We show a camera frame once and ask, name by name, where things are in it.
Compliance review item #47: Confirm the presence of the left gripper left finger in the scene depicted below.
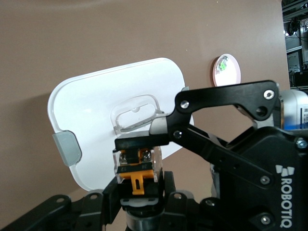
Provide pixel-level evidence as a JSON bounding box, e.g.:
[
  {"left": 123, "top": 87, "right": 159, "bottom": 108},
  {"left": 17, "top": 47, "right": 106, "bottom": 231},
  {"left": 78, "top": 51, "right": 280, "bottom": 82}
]
[{"left": 0, "top": 177, "right": 121, "bottom": 231}]

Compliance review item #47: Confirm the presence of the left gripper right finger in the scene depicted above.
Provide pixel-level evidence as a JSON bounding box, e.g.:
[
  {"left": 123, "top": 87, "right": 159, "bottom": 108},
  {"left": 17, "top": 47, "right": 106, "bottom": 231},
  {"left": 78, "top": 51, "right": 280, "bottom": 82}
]
[{"left": 163, "top": 170, "right": 222, "bottom": 231}]

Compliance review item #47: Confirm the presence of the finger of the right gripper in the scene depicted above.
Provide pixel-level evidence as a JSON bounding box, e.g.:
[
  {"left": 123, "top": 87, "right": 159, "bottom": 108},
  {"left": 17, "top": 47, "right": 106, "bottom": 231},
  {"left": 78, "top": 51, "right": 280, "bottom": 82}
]
[{"left": 115, "top": 80, "right": 280, "bottom": 191}]

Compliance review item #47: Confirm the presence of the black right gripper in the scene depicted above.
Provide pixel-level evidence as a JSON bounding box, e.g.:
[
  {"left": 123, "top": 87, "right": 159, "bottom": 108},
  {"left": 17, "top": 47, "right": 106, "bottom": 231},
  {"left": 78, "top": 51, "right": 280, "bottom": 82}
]
[{"left": 220, "top": 126, "right": 308, "bottom": 231}]

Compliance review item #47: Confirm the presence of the orange push-button switch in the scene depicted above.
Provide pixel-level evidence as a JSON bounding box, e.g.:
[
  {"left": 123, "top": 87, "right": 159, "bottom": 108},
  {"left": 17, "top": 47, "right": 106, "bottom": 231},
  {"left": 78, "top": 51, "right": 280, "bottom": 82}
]
[{"left": 112, "top": 145, "right": 167, "bottom": 231}]

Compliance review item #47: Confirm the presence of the white lidded storage box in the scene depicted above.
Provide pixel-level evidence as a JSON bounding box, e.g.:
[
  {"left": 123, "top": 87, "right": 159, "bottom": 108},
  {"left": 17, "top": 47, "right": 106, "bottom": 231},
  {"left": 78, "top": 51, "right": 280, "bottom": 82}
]
[{"left": 47, "top": 57, "right": 194, "bottom": 192}]

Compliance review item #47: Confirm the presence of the pink round plate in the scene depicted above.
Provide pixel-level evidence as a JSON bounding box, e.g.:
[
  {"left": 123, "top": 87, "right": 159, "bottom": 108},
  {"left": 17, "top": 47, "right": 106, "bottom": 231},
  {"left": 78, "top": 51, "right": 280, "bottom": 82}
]
[{"left": 213, "top": 53, "right": 242, "bottom": 87}]

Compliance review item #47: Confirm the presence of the dark equipment rack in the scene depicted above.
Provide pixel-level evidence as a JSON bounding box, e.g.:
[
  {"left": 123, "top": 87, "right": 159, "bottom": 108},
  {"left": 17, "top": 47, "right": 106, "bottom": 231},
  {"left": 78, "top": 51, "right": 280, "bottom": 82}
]
[{"left": 281, "top": 0, "right": 308, "bottom": 91}]

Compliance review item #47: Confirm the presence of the green push-button switch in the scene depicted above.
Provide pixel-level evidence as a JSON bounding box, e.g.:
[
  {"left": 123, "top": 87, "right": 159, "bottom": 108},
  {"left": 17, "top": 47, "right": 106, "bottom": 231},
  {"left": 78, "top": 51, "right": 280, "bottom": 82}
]
[{"left": 216, "top": 56, "right": 229, "bottom": 73}]

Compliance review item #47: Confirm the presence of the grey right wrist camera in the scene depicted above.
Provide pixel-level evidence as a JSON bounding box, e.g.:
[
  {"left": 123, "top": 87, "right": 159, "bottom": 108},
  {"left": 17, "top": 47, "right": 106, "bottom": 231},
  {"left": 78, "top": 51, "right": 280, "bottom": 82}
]
[{"left": 278, "top": 90, "right": 308, "bottom": 131}]

